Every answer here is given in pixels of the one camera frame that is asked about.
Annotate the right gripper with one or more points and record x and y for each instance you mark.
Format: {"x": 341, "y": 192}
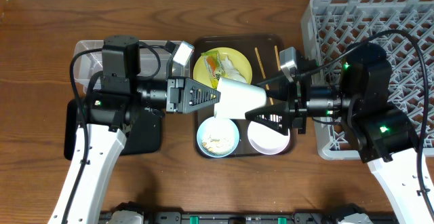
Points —
{"x": 300, "y": 105}

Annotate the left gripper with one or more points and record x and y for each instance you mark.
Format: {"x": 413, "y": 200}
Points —
{"x": 174, "y": 95}

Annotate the green snack wrapper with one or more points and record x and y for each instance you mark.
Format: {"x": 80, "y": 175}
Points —
{"x": 214, "y": 67}

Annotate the pink bowl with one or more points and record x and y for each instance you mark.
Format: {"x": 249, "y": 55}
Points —
{"x": 265, "y": 140}

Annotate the white paper cup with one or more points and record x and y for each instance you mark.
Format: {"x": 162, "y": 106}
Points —
{"x": 237, "y": 98}

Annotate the white tissue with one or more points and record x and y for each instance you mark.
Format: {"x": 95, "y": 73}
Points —
{"x": 231, "y": 72}

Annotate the light blue bowl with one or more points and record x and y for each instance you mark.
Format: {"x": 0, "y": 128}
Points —
{"x": 216, "y": 127}

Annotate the wooden chopstick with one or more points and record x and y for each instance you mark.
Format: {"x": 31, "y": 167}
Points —
{"x": 277, "y": 58}
{"x": 262, "y": 72}

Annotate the food scraps rice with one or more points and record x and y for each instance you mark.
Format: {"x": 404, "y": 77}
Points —
{"x": 216, "y": 145}

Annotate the yellow plate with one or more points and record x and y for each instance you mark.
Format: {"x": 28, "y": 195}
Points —
{"x": 239, "y": 61}

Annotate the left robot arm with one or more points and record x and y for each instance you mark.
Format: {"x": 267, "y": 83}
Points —
{"x": 118, "y": 98}

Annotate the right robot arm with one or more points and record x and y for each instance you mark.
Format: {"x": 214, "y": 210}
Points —
{"x": 375, "y": 128}

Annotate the grey dishwasher rack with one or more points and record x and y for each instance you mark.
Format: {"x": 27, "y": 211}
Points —
{"x": 329, "y": 26}

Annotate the brown serving tray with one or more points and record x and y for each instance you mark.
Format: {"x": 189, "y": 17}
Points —
{"x": 267, "y": 45}

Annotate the clear plastic bin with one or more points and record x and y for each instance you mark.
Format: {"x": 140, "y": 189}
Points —
{"x": 89, "y": 64}

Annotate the black tray bin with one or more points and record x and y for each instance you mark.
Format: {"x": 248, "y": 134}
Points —
{"x": 144, "y": 137}

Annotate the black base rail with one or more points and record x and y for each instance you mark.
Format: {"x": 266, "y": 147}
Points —
{"x": 133, "y": 213}

